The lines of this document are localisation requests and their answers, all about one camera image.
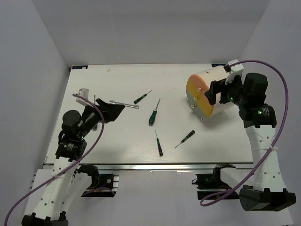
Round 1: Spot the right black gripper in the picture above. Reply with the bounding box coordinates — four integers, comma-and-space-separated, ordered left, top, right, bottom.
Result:
204, 73, 248, 107

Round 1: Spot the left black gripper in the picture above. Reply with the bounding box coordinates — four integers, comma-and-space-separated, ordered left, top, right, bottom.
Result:
78, 98, 125, 138

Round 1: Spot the yellow drawer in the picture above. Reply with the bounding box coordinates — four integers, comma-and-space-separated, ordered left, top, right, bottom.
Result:
186, 81, 212, 119

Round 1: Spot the white cylindrical drawer cabinet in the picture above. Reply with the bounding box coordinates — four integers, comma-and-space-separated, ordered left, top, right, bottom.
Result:
186, 65, 234, 121

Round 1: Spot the orange top drawer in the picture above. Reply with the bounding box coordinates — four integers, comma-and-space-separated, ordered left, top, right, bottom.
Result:
186, 74, 214, 119

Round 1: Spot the small precision screwdriver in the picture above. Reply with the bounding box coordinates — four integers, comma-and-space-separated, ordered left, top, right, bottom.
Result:
175, 130, 195, 148
155, 131, 163, 157
134, 90, 152, 104

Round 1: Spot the large green-handled screwdriver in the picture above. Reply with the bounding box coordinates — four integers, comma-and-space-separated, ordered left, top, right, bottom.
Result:
148, 98, 161, 126

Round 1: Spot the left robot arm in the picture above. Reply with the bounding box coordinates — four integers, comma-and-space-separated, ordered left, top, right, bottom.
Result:
21, 97, 125, 226

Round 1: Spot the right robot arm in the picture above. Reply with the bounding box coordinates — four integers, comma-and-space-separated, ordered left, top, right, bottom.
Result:
205, 73, 296, 212

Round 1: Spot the silver combination wrench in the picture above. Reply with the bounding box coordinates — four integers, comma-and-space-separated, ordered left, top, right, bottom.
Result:
110, 100, 139, 110

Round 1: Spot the long thin green screwdriver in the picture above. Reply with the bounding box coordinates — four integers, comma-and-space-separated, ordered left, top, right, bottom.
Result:
93, 95, 97, 131

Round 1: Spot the blue label sticker right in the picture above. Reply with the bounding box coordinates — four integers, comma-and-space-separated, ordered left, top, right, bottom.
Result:
211, 63, 226, 67

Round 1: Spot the blue label sticker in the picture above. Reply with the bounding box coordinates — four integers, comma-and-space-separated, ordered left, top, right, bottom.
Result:
71, 65, 88, 70
211, 63, 226, 67

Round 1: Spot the blue label sticker left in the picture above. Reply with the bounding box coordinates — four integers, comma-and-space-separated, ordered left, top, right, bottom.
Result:
71, 65, 88, 70

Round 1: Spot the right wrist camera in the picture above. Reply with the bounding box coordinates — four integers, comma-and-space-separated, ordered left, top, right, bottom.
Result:
224, 59, 244, 85

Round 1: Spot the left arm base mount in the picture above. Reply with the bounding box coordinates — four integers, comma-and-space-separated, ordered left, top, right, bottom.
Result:
82, 174, 119, 198

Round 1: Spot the aluminium table rail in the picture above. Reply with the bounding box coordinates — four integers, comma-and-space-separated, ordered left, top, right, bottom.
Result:
42, 162, 254, 172

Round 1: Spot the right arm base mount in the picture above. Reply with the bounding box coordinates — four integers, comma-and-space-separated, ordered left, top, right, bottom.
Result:
191, 173, 231, 200

